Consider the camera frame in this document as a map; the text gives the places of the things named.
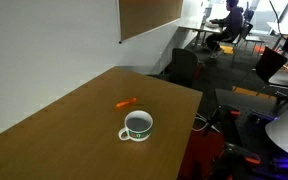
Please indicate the orange marker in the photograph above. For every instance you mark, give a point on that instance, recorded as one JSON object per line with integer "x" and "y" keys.
{"x": 126, "y": 102}

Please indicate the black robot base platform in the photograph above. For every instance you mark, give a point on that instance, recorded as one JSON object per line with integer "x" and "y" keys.
{"x": 248, "y": 153}

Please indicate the white mug with green band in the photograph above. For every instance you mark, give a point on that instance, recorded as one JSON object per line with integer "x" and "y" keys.
{"x": 137, "y": 126}

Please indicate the black office chair near table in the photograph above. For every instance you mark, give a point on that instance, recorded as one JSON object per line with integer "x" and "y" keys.
{"x": 183, "y": 65}

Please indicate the seated person in dark clothes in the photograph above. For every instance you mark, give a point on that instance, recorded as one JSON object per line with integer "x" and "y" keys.
{"x": 232, "y": 25}

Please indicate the black chair at right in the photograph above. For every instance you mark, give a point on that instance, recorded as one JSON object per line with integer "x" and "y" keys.
{"x": 268, "y": 64}

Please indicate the brown wall pin board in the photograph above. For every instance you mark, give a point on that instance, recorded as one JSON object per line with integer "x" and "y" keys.
{"x": 140, "y": 16}

